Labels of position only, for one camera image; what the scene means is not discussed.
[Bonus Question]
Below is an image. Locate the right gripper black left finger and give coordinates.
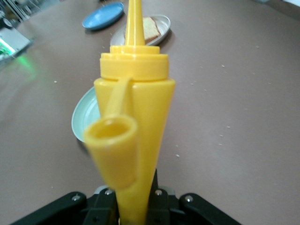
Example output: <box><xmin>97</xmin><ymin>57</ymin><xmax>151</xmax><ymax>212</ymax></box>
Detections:
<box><xmin>9</xmin><ymin>187</ymin><xmax>120</xmax><ymax>225</ymax></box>

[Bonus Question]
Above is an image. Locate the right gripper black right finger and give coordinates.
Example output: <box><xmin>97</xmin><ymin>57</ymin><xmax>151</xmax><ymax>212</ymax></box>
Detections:
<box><xmin>146</xmin><ymin>169</ymin><xmax>242</xmax><ymax>225</ymax></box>

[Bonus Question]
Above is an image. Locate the yellow squeeze bottle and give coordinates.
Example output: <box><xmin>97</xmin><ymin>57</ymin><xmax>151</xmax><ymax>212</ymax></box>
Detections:
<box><xmin>83</xmin><ymin>0</ymin><xmax>176</xmax><ymax>225</ymax></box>

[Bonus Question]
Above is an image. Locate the brown bread slice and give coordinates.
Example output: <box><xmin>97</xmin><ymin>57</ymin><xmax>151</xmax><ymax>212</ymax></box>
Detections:
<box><xmin>142</xmin><ymin>16</ymin><xmax>163</xmax><ymax>45</ymax></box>

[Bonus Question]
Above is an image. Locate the mint green plate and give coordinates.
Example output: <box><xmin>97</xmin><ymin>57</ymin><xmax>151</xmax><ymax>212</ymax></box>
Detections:
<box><xmin>71</xmin><ymin>87</ymin><xmax>104</xmax><ymax>143</ymax></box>

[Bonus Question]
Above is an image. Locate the beige plate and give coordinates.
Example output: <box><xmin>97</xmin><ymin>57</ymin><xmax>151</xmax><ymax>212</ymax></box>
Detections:
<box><xmin>109</xmin><ymin>14</ymin><xmax>171</xmax><ymax>47</ymax></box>

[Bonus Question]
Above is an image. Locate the blue plate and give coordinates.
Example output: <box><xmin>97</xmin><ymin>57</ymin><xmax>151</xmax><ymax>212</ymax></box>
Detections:
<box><xmin>82</xmin><ymin>1</ymin><xmax>125</xmax><ymax>30</ymax></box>

